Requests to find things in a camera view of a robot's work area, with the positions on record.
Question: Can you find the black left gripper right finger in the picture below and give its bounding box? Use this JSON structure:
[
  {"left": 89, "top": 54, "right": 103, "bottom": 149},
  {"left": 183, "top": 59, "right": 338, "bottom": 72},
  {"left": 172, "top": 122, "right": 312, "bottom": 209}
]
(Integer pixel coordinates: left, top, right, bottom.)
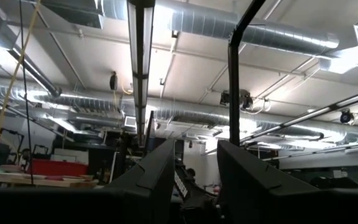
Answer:
[{"left": 217, "top": 139, "right": 323, "bottom": 224}]

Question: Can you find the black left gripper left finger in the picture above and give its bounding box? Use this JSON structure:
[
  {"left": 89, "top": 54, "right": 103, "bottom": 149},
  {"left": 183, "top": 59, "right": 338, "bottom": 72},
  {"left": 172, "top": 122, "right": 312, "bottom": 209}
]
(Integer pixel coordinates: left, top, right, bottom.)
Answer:
[{"left": 104, "top": 139, "right": 176, "bottom": 224}]

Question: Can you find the red plastic bin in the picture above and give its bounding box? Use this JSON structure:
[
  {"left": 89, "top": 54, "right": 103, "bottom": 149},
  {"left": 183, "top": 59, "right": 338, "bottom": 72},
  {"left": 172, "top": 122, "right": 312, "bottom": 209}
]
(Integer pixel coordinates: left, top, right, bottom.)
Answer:
[{"left": 29, "top": 158, "right": 89, "bottom": 177}]

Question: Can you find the wooden background table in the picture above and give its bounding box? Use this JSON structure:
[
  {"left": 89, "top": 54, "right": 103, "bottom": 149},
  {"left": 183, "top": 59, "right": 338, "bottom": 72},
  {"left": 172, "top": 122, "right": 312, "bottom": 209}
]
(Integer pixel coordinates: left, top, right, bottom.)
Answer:
[{"left": 0, "top": 173, "right": 99, "bottom": 189}]

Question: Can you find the white ceiling vent box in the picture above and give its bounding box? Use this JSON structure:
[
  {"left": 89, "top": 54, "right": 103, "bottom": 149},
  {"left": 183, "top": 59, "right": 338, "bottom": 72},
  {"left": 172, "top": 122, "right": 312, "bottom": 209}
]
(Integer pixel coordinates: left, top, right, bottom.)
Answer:
[{"left": 318, "top": 24, "right": 358, "bottom": 75}]

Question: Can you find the ceiling cable reel with bracket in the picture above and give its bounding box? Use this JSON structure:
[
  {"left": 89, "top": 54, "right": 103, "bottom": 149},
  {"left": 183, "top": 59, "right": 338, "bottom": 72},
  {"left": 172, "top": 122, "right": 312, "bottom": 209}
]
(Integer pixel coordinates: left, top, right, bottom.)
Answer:
[{"left": 219, "top": 89, "right": 255, "bottom": 111}]

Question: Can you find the long silver ribbed air duct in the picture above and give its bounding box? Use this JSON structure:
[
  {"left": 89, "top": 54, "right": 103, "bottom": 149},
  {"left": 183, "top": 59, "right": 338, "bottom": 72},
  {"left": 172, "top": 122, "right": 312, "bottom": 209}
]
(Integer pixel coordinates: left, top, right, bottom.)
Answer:
[{"left": 0, "top": 76, "right": 358, "bottom": 147}]

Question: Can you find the black aluminium frame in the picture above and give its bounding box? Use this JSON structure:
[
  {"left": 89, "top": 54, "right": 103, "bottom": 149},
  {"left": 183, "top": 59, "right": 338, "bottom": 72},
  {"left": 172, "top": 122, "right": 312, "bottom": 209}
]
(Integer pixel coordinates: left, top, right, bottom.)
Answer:
[{"left": 227, "top": 0, "right": 267, "bottom": 147}]

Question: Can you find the black ceiling cable reel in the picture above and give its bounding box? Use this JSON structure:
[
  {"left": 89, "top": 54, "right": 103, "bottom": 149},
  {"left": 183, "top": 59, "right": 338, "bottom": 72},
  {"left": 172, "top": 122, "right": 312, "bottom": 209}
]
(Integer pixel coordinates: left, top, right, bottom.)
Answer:
[
  {"left": 109, "top": 71, "right": 119, "bottom": 91},
  {"left": 339, "top": 108, "right": 356, "bottom": 126}
]

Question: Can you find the thin black hanging cable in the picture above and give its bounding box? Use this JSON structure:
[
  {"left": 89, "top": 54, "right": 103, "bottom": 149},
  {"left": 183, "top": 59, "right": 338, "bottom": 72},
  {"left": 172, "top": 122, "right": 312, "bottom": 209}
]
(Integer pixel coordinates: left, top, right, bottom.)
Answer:
[{"left": 19, "top": 0, "right": 34, "bottom": 185}]

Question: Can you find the yellow hanging rope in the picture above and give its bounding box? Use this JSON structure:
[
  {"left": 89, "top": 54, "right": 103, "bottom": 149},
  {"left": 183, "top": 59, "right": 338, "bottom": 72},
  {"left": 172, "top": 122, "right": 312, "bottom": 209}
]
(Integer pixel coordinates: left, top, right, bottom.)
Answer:
[{"left": 0, "top": 0, "right": 42, "bottom": 187}]

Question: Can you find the dark rectangular ceiling duct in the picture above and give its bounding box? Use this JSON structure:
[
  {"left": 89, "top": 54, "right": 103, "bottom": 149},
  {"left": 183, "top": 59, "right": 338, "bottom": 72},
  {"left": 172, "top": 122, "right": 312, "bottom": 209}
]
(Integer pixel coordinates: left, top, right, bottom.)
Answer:
[{"left": 40, "top": 0, "right": 105, "bottom": 29}]

